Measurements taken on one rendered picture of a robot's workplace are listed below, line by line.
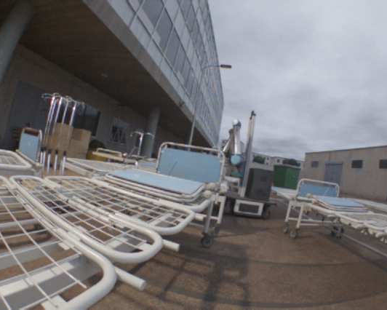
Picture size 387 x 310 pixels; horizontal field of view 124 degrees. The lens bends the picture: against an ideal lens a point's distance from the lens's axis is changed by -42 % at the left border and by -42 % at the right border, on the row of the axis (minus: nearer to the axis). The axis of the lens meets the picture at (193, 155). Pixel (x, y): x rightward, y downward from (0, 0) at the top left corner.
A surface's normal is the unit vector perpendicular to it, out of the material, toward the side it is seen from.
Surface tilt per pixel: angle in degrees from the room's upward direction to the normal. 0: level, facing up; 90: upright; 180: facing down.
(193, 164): 90
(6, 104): 90
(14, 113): 90
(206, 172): 90
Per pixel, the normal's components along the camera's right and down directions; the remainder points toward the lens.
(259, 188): -0.12, -0.07
